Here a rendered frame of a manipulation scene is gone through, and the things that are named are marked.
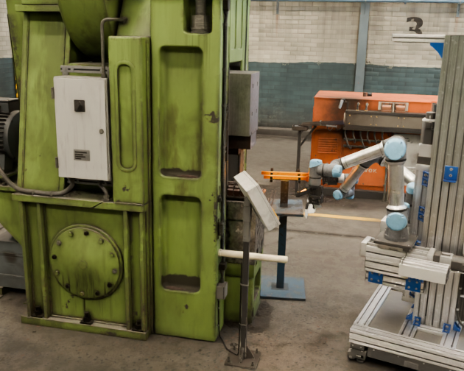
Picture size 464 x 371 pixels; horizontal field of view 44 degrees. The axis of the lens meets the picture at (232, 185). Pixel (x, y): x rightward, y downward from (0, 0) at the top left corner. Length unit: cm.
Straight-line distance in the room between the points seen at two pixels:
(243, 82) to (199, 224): 96
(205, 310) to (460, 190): 177
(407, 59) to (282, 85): 238
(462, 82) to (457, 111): 17
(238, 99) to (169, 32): 61
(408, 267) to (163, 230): 155
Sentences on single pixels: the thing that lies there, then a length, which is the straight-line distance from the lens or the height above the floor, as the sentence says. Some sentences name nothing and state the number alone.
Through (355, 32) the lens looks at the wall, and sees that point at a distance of 1129.
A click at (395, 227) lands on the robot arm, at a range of 343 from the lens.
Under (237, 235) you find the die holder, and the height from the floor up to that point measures 66.
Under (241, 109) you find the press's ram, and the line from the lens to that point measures 370.
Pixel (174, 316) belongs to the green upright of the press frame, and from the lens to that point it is 397.
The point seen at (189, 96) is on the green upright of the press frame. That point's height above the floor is 163.
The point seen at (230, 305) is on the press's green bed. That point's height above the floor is 14.
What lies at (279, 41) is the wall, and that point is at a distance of 1141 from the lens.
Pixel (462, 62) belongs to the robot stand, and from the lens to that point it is 355.
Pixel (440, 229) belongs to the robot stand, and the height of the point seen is 88.
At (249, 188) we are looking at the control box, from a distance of 319.
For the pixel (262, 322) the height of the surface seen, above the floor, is 0.
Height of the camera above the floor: 202
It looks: 15 degrees down
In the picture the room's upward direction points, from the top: 1 degrees clockwise
